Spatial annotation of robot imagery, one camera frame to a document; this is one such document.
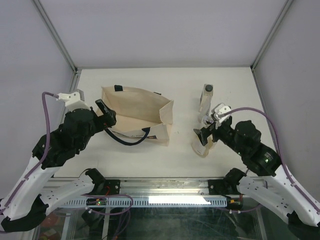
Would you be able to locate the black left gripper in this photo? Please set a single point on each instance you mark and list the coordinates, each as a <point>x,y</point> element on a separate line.
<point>108,119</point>

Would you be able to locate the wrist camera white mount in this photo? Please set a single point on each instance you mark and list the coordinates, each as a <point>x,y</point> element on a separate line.
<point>74,100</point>
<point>220,113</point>

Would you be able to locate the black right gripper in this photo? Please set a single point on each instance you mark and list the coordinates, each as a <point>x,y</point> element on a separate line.
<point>204,132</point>

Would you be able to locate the right aluminium frame post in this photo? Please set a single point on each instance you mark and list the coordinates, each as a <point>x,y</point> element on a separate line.
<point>272,33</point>

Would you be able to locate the clear square bottle black cap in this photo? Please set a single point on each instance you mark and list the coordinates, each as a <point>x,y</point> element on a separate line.
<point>206,98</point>

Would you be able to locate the clear yellow liquid bottle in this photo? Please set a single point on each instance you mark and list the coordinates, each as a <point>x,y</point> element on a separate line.
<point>199,149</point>

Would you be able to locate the grey slotted cable duct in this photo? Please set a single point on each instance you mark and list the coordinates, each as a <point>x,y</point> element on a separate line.
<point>174,201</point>

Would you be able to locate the left aluminium frame post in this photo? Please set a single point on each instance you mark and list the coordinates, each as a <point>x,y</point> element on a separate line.
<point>54,34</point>

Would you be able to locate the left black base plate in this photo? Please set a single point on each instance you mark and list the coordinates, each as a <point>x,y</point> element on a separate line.
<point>105,187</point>

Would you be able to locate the cream canvas tote bag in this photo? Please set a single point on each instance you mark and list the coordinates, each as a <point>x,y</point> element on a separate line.
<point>137,109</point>

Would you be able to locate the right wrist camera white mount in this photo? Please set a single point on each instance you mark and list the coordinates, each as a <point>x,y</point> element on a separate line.
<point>220,113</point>

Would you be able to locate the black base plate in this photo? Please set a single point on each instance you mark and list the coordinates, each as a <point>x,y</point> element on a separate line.
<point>105,187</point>
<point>221,187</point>

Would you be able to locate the round silver bottle white cap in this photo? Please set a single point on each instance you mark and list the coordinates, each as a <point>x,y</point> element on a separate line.
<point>207,120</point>

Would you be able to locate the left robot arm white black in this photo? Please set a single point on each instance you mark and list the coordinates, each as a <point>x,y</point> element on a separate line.
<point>27,206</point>

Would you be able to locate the aluminium mounting rail front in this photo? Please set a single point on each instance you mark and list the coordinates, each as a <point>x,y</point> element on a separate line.
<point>163,186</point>

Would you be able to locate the aluminium frame post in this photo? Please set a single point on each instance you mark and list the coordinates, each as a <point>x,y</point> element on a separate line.
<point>54,34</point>
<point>272,33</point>

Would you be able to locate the aluminium frame rail back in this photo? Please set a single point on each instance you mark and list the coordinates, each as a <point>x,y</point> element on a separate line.
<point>161,67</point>

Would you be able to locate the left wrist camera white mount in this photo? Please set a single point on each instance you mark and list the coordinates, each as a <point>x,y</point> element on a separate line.
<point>74,100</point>

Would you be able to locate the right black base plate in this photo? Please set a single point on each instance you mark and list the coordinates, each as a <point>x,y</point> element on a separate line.
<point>221,187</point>

